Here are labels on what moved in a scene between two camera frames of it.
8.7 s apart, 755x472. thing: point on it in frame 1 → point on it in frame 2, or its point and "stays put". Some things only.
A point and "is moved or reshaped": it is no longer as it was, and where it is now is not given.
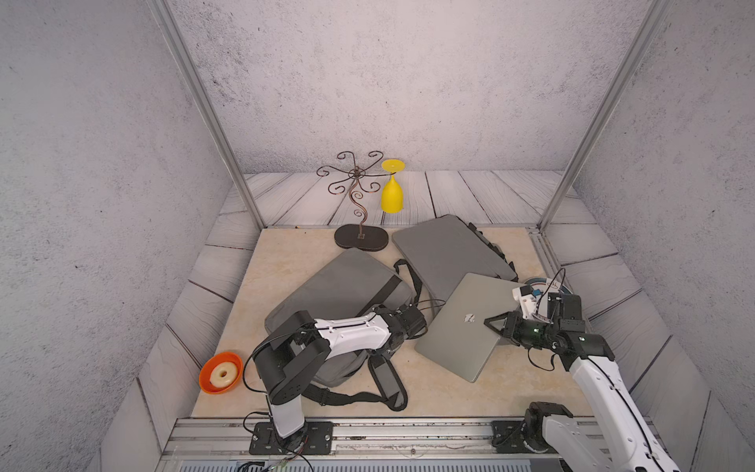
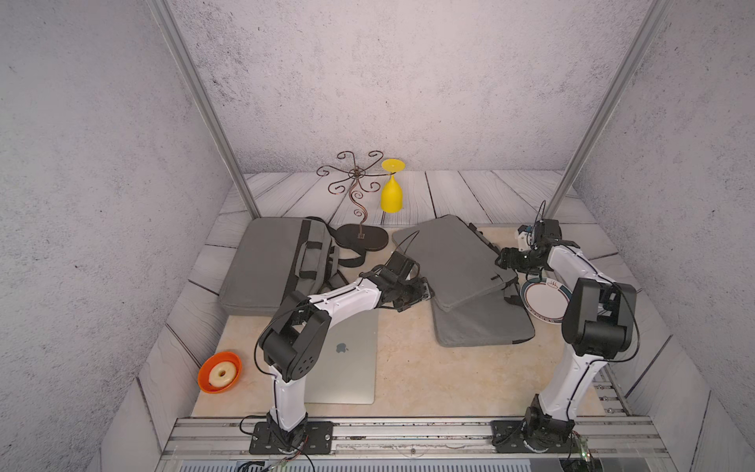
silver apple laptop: x=458 y=337 → x=347 y=369
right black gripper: x=511 y=324 → x=508 y=260
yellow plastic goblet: x=392 y=195 stays put
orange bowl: x=220 y=373 stays put
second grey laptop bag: x=442 y=251 stays put
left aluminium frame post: x=163 y=10 stays put
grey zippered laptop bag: x=346 y=286 is moved or reshaped
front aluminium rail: x=191 y=439 stays put
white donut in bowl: x=223 y=375 stays put
